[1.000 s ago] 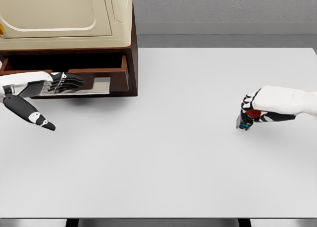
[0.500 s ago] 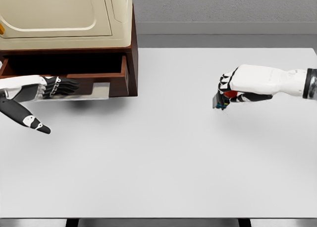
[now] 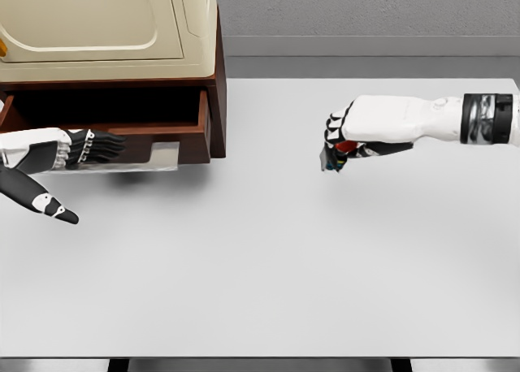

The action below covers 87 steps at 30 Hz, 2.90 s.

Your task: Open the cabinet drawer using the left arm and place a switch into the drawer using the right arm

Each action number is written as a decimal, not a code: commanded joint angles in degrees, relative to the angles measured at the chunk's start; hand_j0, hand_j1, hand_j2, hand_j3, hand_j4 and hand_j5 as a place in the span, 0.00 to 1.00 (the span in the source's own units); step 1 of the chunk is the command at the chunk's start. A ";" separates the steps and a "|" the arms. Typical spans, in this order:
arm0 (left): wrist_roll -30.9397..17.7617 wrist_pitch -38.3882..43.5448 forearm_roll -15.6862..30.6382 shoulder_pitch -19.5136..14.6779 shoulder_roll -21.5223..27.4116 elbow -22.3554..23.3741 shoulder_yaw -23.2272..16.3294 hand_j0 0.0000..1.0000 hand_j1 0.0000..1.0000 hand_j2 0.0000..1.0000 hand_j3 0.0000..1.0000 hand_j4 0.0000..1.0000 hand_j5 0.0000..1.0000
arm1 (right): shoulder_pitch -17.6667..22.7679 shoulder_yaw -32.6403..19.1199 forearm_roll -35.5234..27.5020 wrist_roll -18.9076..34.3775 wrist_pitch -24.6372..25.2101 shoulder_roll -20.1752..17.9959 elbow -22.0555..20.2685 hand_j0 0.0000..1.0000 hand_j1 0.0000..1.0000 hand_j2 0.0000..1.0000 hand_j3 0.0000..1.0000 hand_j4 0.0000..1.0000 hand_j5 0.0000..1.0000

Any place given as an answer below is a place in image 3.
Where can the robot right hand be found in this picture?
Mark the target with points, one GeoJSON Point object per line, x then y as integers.
{"type": "Point", "coordinates": [382, 118]}

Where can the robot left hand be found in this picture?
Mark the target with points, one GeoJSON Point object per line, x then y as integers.
{"type": "Point", "coordinates": [36, 148]}

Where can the small multicoloured switch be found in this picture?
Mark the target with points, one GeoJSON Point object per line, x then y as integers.
{"type": "Point", "coordinates": [334, 158]}

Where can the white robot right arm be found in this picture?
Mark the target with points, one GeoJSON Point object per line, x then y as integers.
{"type": "Point", "coordinates": [447, 118]}

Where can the brown cabinet with cream top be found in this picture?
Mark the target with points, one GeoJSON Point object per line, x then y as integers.
{"type": "Point", "coordinates": [122, 31]}

